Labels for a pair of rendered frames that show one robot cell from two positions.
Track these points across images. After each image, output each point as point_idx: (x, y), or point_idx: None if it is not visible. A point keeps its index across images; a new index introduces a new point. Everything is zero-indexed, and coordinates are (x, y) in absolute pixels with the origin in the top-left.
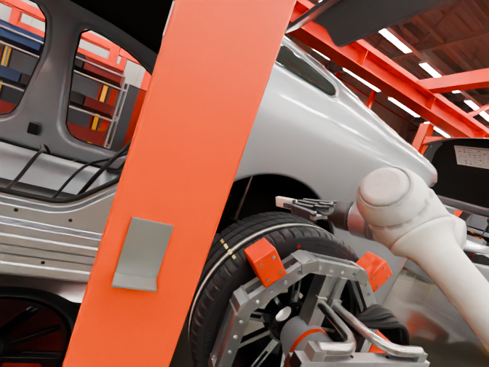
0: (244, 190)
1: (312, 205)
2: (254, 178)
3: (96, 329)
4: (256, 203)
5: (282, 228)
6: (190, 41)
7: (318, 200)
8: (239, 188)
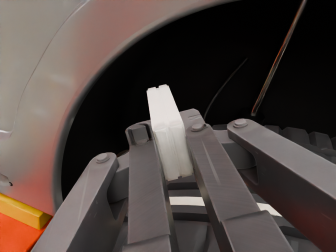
0: (277, 49)
1: (160, 225)
2: (314, 17)
3: None
4: (316, 82)
5: (200, 216)
6: None
7: (303, 170)
8: (270, 44)
